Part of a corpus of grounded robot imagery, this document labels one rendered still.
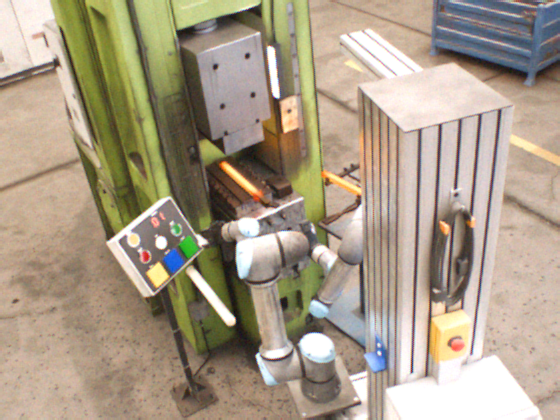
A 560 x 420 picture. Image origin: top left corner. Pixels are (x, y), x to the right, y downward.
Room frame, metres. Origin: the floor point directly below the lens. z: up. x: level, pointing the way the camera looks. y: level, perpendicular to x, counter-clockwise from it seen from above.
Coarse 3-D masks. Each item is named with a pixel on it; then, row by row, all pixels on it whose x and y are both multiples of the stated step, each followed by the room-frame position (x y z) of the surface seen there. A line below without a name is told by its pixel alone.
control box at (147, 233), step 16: (160, 208) 2.19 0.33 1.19; (176, 208) 2.22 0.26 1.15; (144, 224) 2.10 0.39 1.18; (160, 224) 2.14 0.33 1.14; (176, 224) 2.17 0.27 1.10; (112, 240) 2.03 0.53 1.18; (128, 240) 2.02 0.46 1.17; (144, 240) 2.05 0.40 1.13; (176, 240) 2.12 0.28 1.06; (128, 256) 1.98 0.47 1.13; (160, 256) 2.04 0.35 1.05; (192, 256) 2.10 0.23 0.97; (128, 272) 1.98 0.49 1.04; (144, 272) 1.96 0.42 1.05; (176, 272) 2.02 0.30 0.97; (144, 288) 1.93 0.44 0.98; (160, 288) 1.94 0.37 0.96
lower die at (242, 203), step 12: (216, 168) 2.75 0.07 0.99; (240, 168) 2.71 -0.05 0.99; (216, 180) 2.65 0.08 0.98; (228, 180) 2.62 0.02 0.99; (252, 180) 2.58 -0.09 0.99; (216, 192) 2.58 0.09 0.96; (240, 192) 2.50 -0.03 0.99; (264, 192) 2.46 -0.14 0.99; (240, 204) 2.41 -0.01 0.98; (252, 204) 2.43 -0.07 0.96; (240, 216) 2.40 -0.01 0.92
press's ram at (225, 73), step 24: (240, 24) 2.62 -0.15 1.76; (192, 48) 2.44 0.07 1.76; (216, 48) 2.41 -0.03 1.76; (240, 48) 2.45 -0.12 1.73; (192, 72) 2.44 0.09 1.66; (216, 72) 2.40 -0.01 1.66; (240, 72) 2.44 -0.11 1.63; (264, 72) 2.49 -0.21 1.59; (192, 96) 2.49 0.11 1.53; (216, 96) 2.39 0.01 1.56; (240, 96) 2.43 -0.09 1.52; (264, 96) 2.48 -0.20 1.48; (216, 120) 2.38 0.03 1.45; (240, 120) 2.43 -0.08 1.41
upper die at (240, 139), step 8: (256, 120) 2.49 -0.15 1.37; (248, 128) 2.44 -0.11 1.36; (256, 128) 2.46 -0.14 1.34; (224, 136) 2.40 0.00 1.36; (232, 136) 2.41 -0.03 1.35; (240, 136) 2.42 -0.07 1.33; (248, 136) 2.44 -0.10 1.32; (256, 136) 2.45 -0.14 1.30; (216, 144) 2.47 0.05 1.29; (224, 144) 2.39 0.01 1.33; (232, 144) 2.41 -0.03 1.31; (240, 144) 2.42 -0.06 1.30; (248, 144) 2.44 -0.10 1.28; (224, 152) 2.40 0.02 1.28; (232, 152) 2.40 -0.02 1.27
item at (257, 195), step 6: (228, 168) 2.70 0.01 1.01; (234, 174) 2.64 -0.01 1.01; (240, 180) 2.57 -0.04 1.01; (246, 186) 2.51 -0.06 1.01; (252, 186) 2.50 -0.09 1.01; (252, 192) 2.45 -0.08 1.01; (258, 192) 2.43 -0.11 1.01; (258, 198) 2.41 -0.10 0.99; (264, 198) 2.38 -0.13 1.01; (264, 204) 2.36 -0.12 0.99; (270, 204) 2.35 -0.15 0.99
